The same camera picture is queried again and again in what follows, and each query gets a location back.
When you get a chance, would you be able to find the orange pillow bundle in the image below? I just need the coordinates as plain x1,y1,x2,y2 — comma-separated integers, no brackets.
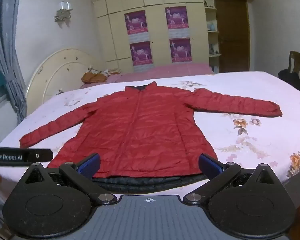
81,71,108,84

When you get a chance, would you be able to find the red puffer jacket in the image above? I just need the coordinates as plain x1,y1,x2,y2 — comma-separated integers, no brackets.
19,80,283,194

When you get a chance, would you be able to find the pink wall poster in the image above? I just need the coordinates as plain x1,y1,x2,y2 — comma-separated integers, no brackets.
169,38,193,63
129,41,154,73
124,10,150,43
165,6,190,38

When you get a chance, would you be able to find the brown wooden door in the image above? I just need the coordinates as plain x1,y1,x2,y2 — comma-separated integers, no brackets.
212,0,252,74

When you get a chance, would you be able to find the cream wooden headboard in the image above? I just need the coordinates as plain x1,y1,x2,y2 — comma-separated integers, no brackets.
25,49,108,117

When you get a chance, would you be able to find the white floral bed sheet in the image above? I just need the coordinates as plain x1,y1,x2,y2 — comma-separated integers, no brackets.
0,71,300,233

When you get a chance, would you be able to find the pink quilt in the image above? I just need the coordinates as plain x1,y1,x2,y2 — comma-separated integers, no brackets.
80,62,215,89

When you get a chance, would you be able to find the grey curtain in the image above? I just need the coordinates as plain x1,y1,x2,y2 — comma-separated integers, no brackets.
0,0,28,117

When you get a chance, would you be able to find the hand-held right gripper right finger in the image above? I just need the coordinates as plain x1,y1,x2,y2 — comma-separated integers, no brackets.
182,152,278,206

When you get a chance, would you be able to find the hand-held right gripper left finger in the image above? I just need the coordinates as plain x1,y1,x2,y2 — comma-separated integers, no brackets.
24,152,118,206

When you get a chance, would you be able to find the wall lamp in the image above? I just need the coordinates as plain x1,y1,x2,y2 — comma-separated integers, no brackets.
54,1,74,28

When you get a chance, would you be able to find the cream wardrobe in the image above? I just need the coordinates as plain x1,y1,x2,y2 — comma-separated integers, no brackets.
90,0,221,75

